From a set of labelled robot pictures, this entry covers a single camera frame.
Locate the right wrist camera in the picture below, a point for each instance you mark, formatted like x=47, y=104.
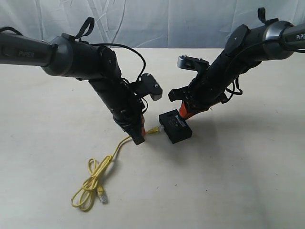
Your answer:
x=192, y=64

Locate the small black network box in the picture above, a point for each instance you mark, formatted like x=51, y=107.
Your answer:
x=175, y=127

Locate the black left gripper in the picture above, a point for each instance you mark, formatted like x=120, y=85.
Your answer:
x=124, y=106

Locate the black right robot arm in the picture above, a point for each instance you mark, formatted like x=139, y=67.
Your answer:
x=245, y=49

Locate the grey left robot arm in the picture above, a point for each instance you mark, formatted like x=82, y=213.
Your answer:
x=96, y=63

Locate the white backdrop cloth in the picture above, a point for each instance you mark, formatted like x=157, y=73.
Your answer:
x=146, y=23

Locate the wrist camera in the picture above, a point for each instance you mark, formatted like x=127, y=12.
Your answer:
x=192, y=64
x=147, y=85

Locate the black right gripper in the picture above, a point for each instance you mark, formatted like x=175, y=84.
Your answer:
x=218, y=84

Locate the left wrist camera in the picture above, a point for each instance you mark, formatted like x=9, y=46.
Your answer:
x=147, y=85

